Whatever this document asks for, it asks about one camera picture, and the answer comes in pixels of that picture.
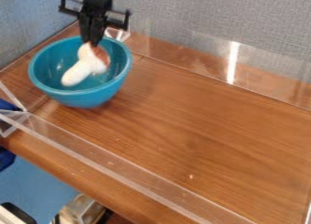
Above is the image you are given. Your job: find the blue cloth object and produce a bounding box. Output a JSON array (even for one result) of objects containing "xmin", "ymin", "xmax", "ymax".
[{"xmin": 0, "ymin": 98, "xmax": 20, "ymax": 172}]

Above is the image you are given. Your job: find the blue plastic bowl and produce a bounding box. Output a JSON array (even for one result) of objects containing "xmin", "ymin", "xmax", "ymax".
[{"xmin": 28, "ymin": 36, "xmax": 133, "ymax": 108}]

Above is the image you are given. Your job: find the clear acrylic barrier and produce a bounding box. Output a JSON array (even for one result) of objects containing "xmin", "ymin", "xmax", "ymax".
[{"xmin": 0, "ymin": 20, "xmax": 311, "ymax": 224}]

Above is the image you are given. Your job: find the white brown toy mushroom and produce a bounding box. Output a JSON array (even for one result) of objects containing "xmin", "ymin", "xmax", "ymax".
[{"xmin": 61, "ymin": 42, "xmax": 110, "ymax": 87}]

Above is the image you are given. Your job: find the black white object below table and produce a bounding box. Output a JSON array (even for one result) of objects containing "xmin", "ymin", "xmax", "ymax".
[{"xmin": 0, "ymin": 202, "xmax": 36, "ymax": 224}]

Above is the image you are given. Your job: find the grey metal object below table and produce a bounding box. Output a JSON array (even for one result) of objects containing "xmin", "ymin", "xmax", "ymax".
[{"xmin": 49, "ymin": 194, "xmax": 105, "ymax": 224}]

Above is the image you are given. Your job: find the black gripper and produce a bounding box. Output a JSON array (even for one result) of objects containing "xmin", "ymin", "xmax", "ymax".
[{"xmin": 58, "ymin": 0, "xmax": 130, "ymax": 46}]

